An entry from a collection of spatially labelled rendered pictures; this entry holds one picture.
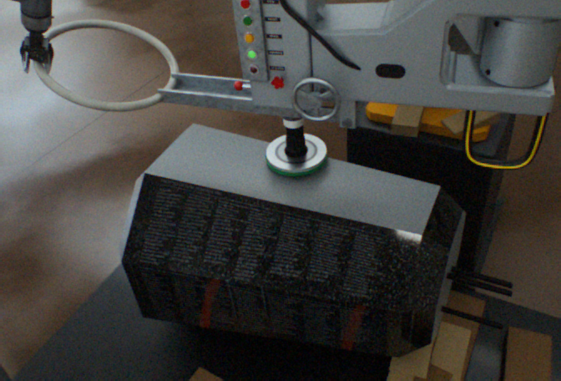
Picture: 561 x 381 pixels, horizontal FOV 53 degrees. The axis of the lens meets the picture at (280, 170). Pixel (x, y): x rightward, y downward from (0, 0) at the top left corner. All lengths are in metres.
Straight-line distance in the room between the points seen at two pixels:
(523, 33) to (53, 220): 2.60
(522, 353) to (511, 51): 1.28
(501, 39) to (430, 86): 0.22
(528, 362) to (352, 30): 1.46
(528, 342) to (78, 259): 2.12
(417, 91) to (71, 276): 2.01
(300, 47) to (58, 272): 1.90
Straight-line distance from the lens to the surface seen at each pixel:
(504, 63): 1.61
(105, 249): 3.07
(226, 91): 1.97
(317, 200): 1.86
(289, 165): 1.91
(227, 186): 1.95
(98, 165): 3.66
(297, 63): 1.65
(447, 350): 2.26
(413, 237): 1.76
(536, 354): 2.47
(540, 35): 1.58
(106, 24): 2.25
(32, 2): 1.89
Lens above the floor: 2.07
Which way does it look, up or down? 39 degrees down
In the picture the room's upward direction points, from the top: 6 degrees counter-clockwise
